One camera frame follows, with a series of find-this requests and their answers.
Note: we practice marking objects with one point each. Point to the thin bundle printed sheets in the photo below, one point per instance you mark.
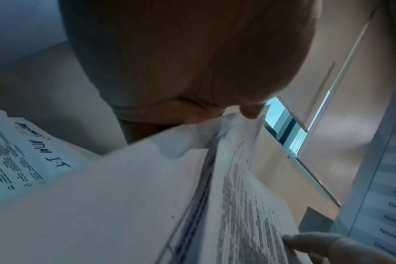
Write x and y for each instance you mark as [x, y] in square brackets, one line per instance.
[119, 206]

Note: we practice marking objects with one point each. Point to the person's left hand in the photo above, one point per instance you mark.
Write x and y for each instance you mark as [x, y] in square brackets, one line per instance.
[185, 51]

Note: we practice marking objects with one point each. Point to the white box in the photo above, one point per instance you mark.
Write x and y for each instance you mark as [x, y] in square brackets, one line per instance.
[315, 219]

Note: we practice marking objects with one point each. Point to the white roller blind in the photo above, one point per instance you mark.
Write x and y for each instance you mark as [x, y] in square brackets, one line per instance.
[318, 64]

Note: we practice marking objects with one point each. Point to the pile of printed papers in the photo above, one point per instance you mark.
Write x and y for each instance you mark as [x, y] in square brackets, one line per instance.
[21, 159]

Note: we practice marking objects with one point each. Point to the large printed notice poster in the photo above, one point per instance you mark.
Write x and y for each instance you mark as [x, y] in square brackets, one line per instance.
[380, 193]

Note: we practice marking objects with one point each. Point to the person's right hand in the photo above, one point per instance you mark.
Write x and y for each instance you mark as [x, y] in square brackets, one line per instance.
[335, 250]

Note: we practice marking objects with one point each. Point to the window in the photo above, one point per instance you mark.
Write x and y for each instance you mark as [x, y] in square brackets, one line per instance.
[278, 113]

